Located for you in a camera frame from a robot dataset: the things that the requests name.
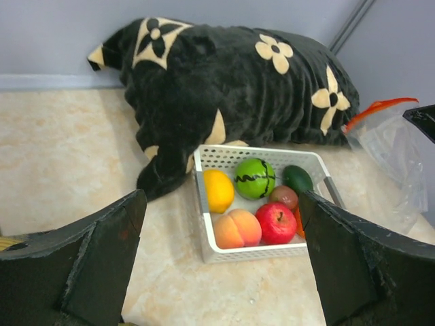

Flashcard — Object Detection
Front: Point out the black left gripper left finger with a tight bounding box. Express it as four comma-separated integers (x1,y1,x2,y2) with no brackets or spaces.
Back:
1,190,147,325

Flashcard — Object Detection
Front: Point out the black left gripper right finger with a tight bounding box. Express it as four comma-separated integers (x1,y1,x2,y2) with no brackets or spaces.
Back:
299,191,434,325

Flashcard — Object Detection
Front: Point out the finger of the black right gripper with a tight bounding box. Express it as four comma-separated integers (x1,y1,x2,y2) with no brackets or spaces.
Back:
402,105,435,143

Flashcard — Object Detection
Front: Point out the clear zip bag orange zipper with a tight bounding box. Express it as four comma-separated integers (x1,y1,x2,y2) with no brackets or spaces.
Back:
341,97,428,234

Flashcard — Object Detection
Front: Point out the red apple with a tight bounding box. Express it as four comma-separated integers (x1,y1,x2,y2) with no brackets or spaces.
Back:
255,202,297,245

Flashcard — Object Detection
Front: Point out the white perforated plastic basket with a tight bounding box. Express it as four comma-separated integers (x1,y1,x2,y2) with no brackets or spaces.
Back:
192,144,346,264

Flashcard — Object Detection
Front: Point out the orange tangerine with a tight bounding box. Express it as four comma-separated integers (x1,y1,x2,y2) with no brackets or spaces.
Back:
294,206,305,239

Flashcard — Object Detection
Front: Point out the dark green avocado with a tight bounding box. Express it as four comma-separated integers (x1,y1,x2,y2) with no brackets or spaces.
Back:
282,165,313,196

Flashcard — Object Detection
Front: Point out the orange peach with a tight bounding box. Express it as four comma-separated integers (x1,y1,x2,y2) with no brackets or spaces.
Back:
213,209,262,249

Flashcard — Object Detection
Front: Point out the green striped toy melon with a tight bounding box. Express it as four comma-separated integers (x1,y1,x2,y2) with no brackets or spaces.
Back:
234,158,276,200

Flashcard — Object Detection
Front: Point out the yellow lemon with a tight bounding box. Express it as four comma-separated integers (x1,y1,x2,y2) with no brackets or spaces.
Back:
203,169,235,214

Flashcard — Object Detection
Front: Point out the black floral plush pillow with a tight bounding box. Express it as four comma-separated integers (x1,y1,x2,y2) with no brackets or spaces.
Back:
87,17,360,201

